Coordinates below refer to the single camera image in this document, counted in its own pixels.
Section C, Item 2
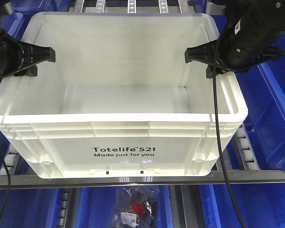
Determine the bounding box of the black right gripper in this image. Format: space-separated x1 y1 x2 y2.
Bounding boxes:
184 23 283 79

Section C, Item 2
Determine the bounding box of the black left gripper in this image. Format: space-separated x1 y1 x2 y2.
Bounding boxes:
0 28 56 79

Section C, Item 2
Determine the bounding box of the white Totelife plastic tote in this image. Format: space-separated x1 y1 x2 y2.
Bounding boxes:
0 12 248 179

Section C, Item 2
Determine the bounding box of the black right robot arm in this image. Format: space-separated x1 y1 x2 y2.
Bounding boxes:
184 0 285 78

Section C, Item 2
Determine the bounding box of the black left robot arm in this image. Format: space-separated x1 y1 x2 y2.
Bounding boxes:
0 0 56 79

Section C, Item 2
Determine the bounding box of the blue bin right side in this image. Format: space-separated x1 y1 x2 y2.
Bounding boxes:
237 34 285 171

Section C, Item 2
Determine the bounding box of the blue bin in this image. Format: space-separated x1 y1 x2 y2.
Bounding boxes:
237 34 285 171
0 189 63 228
199 183 285 228

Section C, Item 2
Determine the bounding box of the blue bin lower left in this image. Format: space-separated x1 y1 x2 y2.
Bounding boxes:
0 189 63 228

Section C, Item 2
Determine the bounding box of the blue bin lower right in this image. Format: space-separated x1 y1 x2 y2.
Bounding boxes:
199 183 285 228

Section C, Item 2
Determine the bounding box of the roller track right side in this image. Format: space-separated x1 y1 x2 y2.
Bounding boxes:
234 125 261 171

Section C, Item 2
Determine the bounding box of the plastic bag with parts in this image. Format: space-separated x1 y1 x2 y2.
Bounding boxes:
110 186 160 228

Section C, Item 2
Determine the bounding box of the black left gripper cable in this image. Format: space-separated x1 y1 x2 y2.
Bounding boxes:
0 102 12 228

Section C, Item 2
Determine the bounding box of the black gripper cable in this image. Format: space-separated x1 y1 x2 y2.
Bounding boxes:
0 102 12 228
211 40 246 228

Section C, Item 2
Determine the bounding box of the silver shelf front rail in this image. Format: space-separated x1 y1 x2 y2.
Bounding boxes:
10 170 285 189

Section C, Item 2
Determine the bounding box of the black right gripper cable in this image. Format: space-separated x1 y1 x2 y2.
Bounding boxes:
211 40 246 228

